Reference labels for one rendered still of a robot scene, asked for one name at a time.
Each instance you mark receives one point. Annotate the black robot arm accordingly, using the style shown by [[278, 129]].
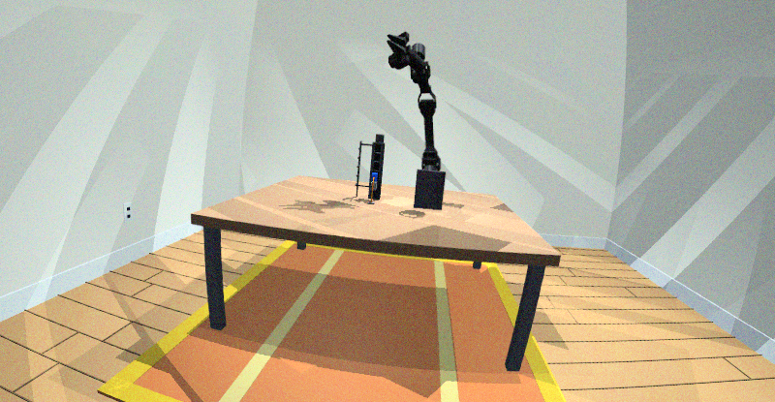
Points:
[[420, 75]]

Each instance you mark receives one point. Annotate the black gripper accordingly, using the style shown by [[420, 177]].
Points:
[[402, 53]]

